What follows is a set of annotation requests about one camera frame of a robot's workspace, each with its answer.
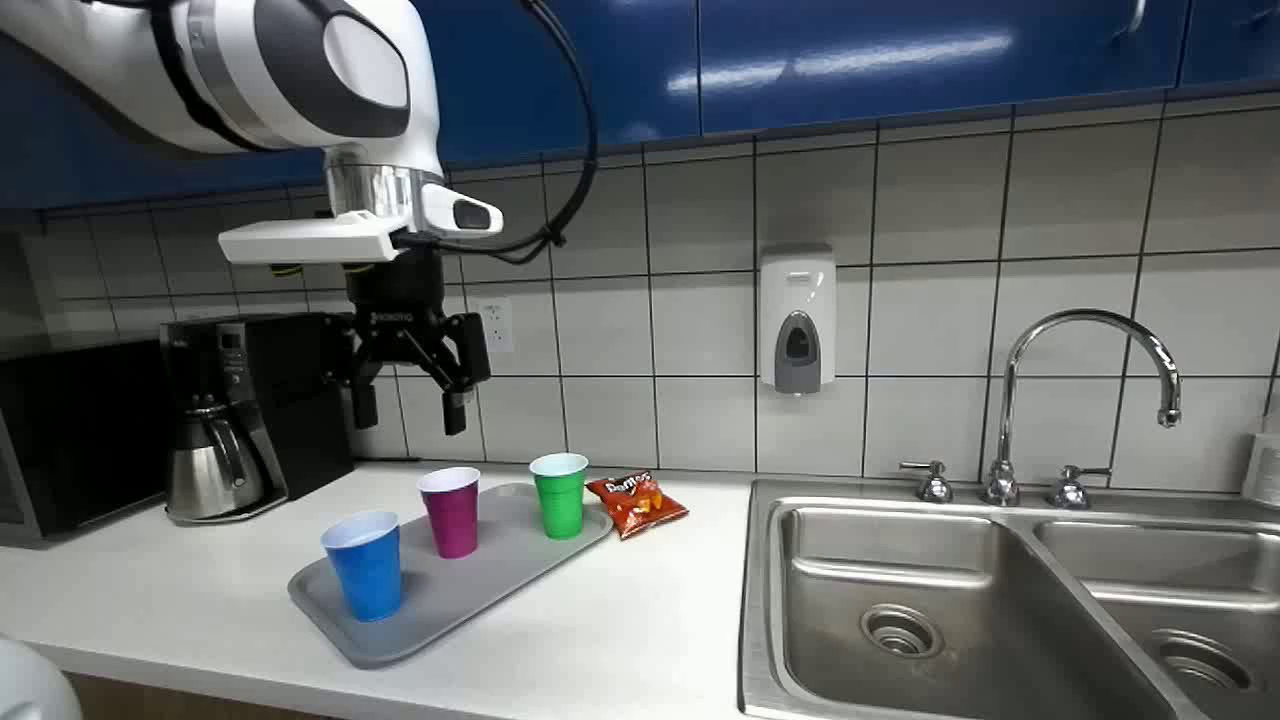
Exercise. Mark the stainless steel double sink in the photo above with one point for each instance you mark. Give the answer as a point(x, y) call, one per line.
point(932, 587)

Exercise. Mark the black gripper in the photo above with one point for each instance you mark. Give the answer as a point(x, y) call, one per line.
point(399, 284)

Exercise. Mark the white wall soap dispenser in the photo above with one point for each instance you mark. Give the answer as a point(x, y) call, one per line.
point(796, 320)

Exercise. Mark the black microwave oven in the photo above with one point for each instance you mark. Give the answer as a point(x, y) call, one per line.
point(80, 432)

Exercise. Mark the chrome gooseneck faucet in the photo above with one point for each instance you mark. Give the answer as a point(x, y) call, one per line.
point(1012, 375)

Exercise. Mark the blue upper cabinets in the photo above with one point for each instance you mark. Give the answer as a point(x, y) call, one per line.
point(825, 63)

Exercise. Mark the magenta plastic cup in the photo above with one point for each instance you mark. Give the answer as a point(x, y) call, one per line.
point(453, 523)

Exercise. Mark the green plastic cup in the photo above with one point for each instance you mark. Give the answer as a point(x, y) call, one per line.
point(562, 503)

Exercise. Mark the steel coffee carafe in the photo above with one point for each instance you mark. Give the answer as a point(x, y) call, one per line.
point(215, 464)

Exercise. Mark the blue plastic cup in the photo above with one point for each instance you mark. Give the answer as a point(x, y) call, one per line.
point(361, 574)

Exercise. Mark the grey plastic tray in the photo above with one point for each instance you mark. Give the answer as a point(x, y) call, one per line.
point(453, 595)

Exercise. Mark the orange Doritos chip bag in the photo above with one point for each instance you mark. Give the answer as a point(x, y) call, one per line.
point(639, 507)

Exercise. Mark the black coffee maker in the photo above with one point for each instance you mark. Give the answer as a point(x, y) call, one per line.
point(302, 403)

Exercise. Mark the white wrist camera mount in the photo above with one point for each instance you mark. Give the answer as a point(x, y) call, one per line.
point(306, 243)

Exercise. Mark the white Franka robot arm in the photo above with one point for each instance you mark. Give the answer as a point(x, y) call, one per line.
point(200, 64)

